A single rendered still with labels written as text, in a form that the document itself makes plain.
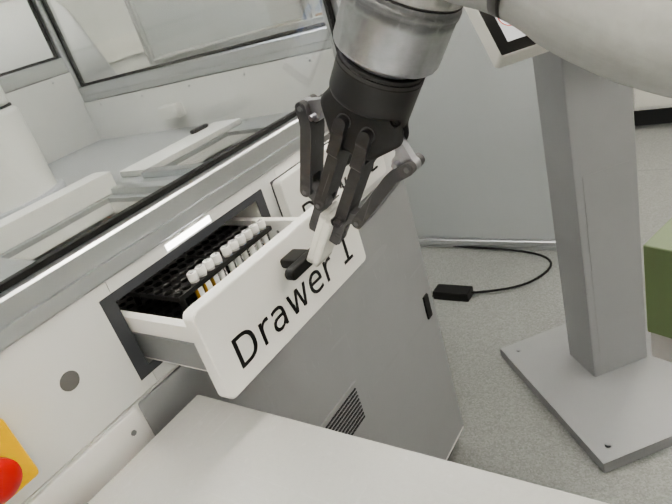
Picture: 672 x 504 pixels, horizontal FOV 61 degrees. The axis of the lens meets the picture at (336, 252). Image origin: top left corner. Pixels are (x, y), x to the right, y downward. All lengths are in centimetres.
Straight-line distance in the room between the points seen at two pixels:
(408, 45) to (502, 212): 196
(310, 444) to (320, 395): 38
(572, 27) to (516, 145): 187
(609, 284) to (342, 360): 79
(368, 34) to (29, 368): 46
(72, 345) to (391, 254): 67
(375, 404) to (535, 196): 135
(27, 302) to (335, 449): 34
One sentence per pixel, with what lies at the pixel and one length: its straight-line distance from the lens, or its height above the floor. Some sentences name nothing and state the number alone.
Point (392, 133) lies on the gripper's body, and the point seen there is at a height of 104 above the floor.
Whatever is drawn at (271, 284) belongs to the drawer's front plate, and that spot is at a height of 89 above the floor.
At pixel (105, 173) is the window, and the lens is 71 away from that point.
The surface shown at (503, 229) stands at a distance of 241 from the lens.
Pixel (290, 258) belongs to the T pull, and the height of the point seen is 91.
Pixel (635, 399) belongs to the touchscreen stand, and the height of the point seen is 4.
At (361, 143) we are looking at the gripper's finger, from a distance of 50.
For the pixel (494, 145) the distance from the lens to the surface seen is 227.
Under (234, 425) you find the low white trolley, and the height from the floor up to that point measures 76.
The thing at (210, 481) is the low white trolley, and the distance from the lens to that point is 64.
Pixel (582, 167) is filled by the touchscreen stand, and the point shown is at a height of 64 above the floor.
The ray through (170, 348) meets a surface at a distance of 67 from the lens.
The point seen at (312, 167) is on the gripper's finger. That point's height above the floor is 102.
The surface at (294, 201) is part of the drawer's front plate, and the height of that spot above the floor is 89.
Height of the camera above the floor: 117
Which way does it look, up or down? 25 degrees down
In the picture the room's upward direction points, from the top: 18 degrees counter-clockwise
